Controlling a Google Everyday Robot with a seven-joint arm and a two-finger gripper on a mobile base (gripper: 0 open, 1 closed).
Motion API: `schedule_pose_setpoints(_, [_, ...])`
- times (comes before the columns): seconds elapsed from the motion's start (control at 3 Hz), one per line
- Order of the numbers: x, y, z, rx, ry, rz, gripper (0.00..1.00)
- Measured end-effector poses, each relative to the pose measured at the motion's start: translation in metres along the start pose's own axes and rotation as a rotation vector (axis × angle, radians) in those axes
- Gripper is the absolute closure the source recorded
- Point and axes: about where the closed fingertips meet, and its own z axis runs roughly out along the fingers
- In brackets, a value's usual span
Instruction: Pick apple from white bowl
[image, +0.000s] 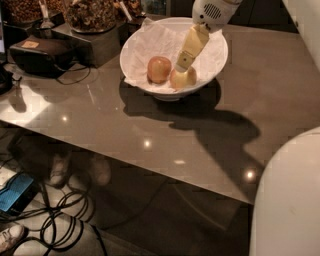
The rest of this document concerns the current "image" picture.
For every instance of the yellow-red apple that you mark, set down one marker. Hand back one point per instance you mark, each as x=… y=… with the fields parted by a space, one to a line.
x=180 y=80

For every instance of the white paper liner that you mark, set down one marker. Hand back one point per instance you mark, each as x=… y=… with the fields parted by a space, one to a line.
x=150 y=40

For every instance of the white sneaker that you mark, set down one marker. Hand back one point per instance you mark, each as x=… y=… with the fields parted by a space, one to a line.
x=10 y=237

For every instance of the glass jar of granola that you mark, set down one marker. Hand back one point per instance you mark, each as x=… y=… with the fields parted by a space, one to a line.
x=90 y=16

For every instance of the black box device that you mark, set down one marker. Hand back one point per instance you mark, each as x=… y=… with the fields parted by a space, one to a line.
x=42 y=57

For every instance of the dark square pedestal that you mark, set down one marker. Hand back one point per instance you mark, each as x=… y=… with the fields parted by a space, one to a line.
x=91 y=49

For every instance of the metal scoop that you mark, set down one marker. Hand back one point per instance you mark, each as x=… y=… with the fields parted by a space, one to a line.
x=46 y=22

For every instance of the white bowl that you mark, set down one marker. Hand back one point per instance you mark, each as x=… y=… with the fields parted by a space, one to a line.
x=173 y=93

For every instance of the blue foot pedal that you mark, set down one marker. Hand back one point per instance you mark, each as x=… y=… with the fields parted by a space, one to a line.
x=17 y=193

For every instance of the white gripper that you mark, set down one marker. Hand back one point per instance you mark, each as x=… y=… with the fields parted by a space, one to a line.
x=213 y=15

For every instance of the glass jar of nuts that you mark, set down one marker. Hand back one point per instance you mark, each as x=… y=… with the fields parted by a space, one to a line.
x=27 y=11

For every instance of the red apple left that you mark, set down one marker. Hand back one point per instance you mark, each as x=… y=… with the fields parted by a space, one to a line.
x=158 y=69

